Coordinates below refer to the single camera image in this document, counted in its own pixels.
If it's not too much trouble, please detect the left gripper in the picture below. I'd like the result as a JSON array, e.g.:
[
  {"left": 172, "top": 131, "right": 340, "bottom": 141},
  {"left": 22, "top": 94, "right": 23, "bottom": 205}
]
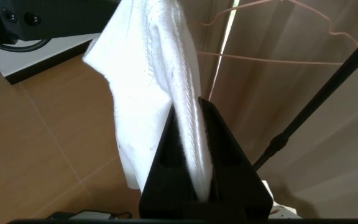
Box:
[{"left": 0, "top": 0, "right": 121, "bottom": 42}]

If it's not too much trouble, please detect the pink clothes hanger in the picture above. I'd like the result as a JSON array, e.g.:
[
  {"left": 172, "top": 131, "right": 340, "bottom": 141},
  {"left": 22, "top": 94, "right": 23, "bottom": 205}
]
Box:
[{"left": 196, "top": 0, "right": 358, "bottom": 66}]

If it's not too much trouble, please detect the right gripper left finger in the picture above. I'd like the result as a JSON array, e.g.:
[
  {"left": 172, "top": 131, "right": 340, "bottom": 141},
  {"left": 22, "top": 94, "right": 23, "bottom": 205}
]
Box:
[{"left": 139, "top": 104, "right": 199, "bottom": 219}]

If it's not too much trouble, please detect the beige curtain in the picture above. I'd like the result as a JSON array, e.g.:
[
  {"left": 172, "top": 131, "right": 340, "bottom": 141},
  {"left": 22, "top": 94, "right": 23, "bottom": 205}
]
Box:
[{"left": 178, "top": 0, "right": 358, "bottom": 218}]

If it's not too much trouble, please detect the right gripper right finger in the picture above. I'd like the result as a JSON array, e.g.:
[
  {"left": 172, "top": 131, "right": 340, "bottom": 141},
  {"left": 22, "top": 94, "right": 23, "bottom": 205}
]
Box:
[{"left": 198, "top": 96, "right": 273, "bottom": 219}]

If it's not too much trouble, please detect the black clothes rack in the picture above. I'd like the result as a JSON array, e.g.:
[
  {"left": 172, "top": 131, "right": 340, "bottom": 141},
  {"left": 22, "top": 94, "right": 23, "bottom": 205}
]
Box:
[{"left": 252, "top": 26, "right": 358, "bottom": 171}]

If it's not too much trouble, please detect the white printed t-shirt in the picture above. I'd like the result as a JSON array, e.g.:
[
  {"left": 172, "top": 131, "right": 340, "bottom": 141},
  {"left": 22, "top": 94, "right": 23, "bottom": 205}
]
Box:
[{"left": 82, "top": 0, "right": 214, "bottom": 202}]

